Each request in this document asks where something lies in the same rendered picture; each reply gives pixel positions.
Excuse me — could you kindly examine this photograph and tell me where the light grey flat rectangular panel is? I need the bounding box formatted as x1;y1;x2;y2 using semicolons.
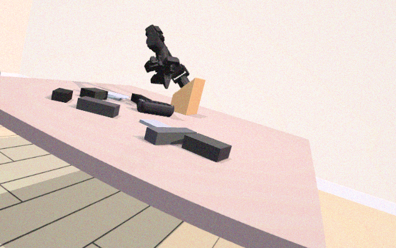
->
107;93;123;101

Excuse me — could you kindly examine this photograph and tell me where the dark grey controller unit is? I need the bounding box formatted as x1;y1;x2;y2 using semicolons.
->
136;99;174;117

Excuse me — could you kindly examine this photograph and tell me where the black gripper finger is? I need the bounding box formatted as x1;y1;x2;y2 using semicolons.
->
159;69;174;88
156;74;165;88

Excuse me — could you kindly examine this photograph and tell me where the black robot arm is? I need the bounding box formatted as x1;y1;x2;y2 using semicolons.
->
144;24;190;88

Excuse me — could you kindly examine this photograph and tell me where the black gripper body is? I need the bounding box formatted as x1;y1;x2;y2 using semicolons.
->
150;54;179;85

